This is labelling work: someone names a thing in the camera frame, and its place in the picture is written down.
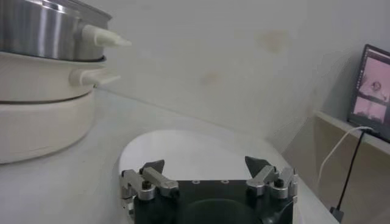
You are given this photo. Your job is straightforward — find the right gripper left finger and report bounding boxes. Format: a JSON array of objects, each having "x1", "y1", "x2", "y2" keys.
[{"x1": 119, "y1": 159, "x2": 180, "y2": 201}]

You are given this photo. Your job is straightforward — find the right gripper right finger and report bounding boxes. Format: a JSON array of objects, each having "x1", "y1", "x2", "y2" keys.
[{"x1": 244, "y1": 155, "x2": 299, "y2": 200}]

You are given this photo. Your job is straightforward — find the stainless steel steamer basket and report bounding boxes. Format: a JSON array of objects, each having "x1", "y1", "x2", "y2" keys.
[{"x1": 0, "y1": 0, "x2": 132, "y2": 61}]

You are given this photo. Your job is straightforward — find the white round plate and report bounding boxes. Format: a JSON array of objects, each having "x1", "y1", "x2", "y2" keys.
[{"x1": 118, "y1": 129, "x2": 301, "y2": 214}]

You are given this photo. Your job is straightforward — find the white side desk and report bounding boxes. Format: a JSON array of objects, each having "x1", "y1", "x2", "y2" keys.
[{"x1": 282, "y1": 109, "x2": 390, "y2": 224}]

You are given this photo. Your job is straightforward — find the cream electric cooker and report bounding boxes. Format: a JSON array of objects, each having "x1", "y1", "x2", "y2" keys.
[{"x1": 0, "y1": 51, "x2": 122, "y2": 165}]

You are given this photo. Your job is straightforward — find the black open laptop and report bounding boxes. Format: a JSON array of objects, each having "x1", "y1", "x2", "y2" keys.
[{"x1": 347, "y1": 44, "x2": 390, "y2": 144}]

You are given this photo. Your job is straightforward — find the black power adapter with cable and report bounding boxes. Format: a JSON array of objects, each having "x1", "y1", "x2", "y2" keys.
[{"x1": 328, "y1": 129, "x2": 366, "y2": 223}]

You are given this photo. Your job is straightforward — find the white charging cable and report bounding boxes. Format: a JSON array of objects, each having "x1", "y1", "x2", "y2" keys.
[{"x1": 316, "y1": 125, "x2": 375, "y2": 186}]

